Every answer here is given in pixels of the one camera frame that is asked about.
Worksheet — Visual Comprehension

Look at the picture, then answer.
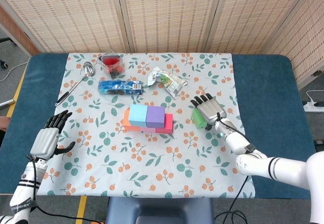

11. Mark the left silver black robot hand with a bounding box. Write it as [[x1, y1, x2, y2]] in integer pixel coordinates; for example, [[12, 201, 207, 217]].
[[29, 109, 76, 160]]

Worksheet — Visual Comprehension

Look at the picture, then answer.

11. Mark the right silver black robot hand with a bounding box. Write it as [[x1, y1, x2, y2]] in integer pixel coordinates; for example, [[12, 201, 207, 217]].
[[190, 93, 227, 131]]

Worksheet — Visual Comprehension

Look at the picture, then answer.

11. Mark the green foam cube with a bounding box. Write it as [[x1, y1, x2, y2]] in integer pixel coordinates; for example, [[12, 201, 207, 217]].
[[191, 108, 206, 129]]

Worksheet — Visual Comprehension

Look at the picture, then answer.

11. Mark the red foam cube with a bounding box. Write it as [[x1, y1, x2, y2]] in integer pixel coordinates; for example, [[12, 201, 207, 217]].
[[155, 113, 174, 135]]

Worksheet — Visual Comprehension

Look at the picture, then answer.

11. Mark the purple foam cube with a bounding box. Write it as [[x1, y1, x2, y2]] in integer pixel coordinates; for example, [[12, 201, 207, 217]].
[[145, 105, 166, 128]]

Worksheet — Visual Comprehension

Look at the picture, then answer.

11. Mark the light blue foam cube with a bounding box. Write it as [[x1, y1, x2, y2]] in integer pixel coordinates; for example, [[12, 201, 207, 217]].
[[128, 104, 148, 128]]

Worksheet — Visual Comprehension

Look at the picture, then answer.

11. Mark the orange foam cube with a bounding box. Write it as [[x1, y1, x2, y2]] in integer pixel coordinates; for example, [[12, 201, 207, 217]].
[[123, 108, 141, 132]]

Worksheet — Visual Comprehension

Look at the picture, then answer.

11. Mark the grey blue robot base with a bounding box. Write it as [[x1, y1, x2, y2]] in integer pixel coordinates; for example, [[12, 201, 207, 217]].
[[105, 197, 215, 224]]

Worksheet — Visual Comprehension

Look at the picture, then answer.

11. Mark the floral print tablecloth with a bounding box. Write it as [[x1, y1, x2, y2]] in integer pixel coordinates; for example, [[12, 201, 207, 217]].
[[35, 53, 256, 199]]

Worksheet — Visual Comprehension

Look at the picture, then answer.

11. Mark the person in dark clothes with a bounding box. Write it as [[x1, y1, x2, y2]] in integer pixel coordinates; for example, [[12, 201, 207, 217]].
[[0, 116, 11, 144]]

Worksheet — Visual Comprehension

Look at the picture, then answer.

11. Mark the crumpled silver snack bag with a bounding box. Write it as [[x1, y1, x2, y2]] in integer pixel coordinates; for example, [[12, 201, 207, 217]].
[[147, 66, 188, 100]]

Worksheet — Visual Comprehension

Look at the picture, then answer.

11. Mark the grey metal bar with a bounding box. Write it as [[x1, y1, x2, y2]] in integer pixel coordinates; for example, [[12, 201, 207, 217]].
[[0, 98, 16, 108]]

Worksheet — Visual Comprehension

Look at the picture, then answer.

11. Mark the teal table cover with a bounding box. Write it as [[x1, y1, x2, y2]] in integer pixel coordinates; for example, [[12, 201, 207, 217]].
[[0, 53, 317, 200]]

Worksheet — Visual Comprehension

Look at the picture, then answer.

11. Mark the blue cookie package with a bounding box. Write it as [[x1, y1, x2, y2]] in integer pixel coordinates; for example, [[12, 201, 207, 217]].
[[98, 79, 144, 96]]

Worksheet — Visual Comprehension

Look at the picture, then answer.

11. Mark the black office chair base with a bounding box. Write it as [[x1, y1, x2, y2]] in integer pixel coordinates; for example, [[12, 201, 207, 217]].
[[0, 37, 17, 70]]

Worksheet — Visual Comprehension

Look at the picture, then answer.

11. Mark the white power strip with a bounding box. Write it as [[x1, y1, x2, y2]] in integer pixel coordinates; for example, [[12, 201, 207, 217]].
[[303, 101, 324, 113]]

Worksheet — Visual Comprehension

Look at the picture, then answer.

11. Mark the clear box with red items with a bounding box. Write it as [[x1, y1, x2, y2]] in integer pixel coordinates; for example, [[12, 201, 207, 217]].
[[98, 50, 125, 79]]

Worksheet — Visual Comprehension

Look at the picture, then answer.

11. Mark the bamboo folding screen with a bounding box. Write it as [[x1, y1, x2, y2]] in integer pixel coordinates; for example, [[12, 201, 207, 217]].
[[0, 0, 324, 83]]

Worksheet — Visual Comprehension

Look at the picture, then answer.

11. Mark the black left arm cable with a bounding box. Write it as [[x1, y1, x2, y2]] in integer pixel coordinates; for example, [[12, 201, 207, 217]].
[[26, 155, 107, 224]]

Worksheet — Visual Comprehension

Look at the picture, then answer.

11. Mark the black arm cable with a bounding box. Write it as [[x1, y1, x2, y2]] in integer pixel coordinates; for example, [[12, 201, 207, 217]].
[[216, 112, 257, 212], [26, 155, 107, 224]]

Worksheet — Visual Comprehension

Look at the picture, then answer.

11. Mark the white floor cable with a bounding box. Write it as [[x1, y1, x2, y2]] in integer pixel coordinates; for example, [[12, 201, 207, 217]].
[[0, 61, 28, 82]]

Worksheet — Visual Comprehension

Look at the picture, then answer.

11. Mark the metal spoon black handle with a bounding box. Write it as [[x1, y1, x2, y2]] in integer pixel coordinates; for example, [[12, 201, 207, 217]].
[[55, 61, 95, 107]]

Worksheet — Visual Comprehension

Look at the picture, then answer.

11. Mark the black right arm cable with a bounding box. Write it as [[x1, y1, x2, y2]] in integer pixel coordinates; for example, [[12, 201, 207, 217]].
[[216, 112, 257, 212]]

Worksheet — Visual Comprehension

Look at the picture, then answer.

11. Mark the black floor cable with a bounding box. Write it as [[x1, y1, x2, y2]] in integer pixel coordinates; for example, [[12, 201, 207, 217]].
[[214, 210, 248, 224]]

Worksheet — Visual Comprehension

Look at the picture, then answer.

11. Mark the white charger cable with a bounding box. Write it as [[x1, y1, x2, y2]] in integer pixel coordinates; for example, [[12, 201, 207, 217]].
[[305, 89, 324, 104]]

